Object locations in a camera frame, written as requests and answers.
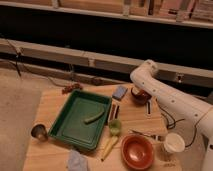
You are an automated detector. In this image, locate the red grapes bunch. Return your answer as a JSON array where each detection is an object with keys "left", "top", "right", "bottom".
[{"left": 62, "top": 83, "right": 83, "bottom": 94}]

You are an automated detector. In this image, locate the green cucumber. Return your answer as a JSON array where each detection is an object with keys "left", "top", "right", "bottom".
[{"left": 84, "top": 107, "right": 105, "bottom": 124}]

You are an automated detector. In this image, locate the green plastic tray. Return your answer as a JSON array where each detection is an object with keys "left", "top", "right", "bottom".
[{"left": 48, "top": 90, "right": 112, "bottom": 151}]

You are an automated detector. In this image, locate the green apple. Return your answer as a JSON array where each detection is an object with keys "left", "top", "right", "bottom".
[{"left": 109, "top": 119, "right": 122, "bottom": 136}]

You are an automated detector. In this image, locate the grey crumpled cloth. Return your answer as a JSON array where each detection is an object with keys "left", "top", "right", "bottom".
[{"left": 67, "top": 150, "right": 88, "bottom": 171}]

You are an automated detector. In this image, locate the dark red marker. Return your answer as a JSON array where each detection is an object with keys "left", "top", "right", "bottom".
[{"left": 109, "top": 104, "right": 116, "bottom": 120}]

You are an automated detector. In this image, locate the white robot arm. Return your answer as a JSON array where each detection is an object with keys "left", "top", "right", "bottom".
[{"left": 130, "top": 60, "right": 213, "bottom": 171}]

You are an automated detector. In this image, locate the black cable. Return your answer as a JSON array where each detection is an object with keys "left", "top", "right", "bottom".
[{"left": 158, "top": 104, "right": 198, "bottom": 148}]

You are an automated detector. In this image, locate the wooden shelf rail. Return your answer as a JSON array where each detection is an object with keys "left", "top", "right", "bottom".
[{"left": 0, "top": 38, "right": 213, "bottom": 88}]

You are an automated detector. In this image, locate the red-orange bowl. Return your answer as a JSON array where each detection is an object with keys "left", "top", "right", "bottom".
[{"left": 121, "top": 135, "right": 154, "bottom": 171}]

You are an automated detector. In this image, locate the metal cup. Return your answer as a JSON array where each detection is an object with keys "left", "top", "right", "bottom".
[{"left": 31, "top": 124, "right": 48, "bottom": 141}]

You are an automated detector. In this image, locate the blue sponge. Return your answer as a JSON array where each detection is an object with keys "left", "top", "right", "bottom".
[{"left": 112, "top": 86, "right": 127, "bottom": 100}]

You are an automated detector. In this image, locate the white cup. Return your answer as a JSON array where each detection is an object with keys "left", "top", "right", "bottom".
[{"left": 163, "top": 133, "right": 185, "bottom": 154}]

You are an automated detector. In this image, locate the purple bowl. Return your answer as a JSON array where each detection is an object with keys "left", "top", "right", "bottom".
[{"left": 131, "top": 87, "right": 151, "bottom": 105}]

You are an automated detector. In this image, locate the black marker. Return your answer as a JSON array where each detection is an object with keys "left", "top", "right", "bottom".
[{"left": 115, "top": 105, "right": 120, "bottom": 119}]

